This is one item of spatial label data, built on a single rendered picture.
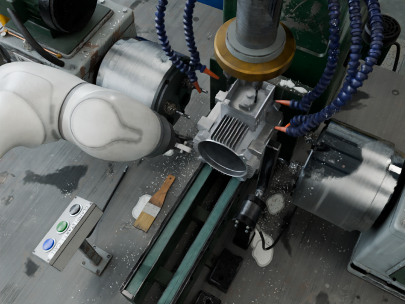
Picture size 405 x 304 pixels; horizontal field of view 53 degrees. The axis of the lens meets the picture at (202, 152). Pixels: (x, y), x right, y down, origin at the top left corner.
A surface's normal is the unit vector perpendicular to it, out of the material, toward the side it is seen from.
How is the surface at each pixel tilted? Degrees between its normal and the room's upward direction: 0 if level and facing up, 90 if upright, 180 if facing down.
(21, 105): 38
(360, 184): 32
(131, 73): 25
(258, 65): 0
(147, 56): 5
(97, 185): 0
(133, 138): 80
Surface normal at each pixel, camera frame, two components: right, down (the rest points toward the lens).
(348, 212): -0.47, 0.54
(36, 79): 0.07, -0.64
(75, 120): -0.35, -0.04
